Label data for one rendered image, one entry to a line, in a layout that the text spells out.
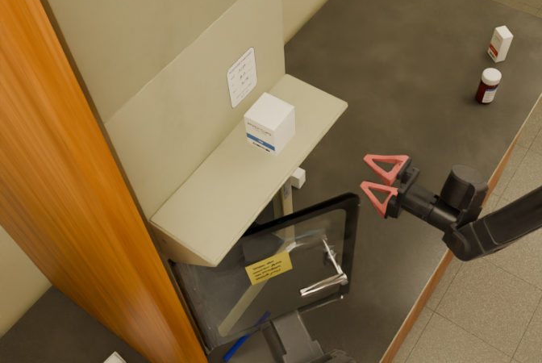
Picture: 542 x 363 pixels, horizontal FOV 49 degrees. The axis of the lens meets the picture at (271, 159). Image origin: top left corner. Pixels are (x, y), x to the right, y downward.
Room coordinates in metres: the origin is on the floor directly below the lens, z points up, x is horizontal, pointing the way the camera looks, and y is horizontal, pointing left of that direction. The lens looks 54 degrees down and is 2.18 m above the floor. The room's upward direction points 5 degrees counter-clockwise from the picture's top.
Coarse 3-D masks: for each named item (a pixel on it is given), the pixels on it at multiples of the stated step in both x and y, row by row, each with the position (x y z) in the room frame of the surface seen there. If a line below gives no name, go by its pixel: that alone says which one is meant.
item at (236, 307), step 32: (288, 224) 0.45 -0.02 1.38; (320, 224) 0.47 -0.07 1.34; (352, 224) 0.48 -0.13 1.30; (256, 256) 0.44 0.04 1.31; (320, 256) 0.47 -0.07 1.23; (352, 256) 0.49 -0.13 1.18; (224, 288) 0.42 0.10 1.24; (256, 288) 0.43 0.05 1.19; (288, 288) 0.45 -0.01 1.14; (224, 320) 0.41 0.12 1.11; (256, 320) 0.43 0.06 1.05
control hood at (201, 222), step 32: (288, 96) 0.60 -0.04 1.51; (320, 96) 0.59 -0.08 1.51; (320, 128) 0.53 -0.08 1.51; (224, 160) 0.49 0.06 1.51; (256, 160) 0.49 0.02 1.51; (288, 160) 0.48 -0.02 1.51; (192, 192) 0.44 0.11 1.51; (224, 192) 0.44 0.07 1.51; (256, 192) 0.43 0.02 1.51; (160, 224) 0.40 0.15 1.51; (192, 224) 0.39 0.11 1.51; (224, 224) 0.39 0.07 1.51; (192, 256) 0.36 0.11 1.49; (224, 256) 0.35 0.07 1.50
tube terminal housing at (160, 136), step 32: (256, 0) 0.61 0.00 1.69; (224, 32) 0.56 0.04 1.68; (256, 32) 0.60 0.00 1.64; (192, 64) 0.51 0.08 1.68; (224, 64) 0.55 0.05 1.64; (256, 64) 0.60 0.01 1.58; (160, 96) 0.46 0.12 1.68; (192, 96) 0.50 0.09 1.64; (224, 96) 0.54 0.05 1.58; (256, 96) 0.59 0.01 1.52; (128, 128) 0.42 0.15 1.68; (160, 128) 0.45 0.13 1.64; (192, 128) 0.49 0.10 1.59; (224, 128) 0.53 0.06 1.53; (128, 160) 0.41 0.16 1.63; (160, 160) 0.44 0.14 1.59; (192, 160) 0.48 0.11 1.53; (160, 192) 0.43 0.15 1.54; (160, 256) 0.41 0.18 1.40; (192, 320) 0.41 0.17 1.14
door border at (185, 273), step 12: (252, 228) 0.44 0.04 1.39; (180, 264) 0.40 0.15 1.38; (180, 276) 0.40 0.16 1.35; (192, 276) 0.41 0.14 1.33; (192, 288) 0.40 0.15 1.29; (192, 300) 0.40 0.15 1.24; (192, 312) 0.40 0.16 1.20; (204, 312) 0.40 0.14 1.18; (204, 324) 0.40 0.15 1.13; (204, 336) 0.40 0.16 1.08; (216, 336) 0.41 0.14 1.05
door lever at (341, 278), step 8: (336, 256) 0.47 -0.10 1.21; (336, 264) 0.46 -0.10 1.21; (336, 272) 0.45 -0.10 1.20; (328, 280) 0.43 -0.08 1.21; (336, 280) 0.43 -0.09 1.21; (344, 280) 0.43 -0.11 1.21; (304, 288) 0.42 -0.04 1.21; (312, 288) 0.42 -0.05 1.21; (320, 288) 0.42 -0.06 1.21; (328, 288) 0.42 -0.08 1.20; (304, 296) 0.41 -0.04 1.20
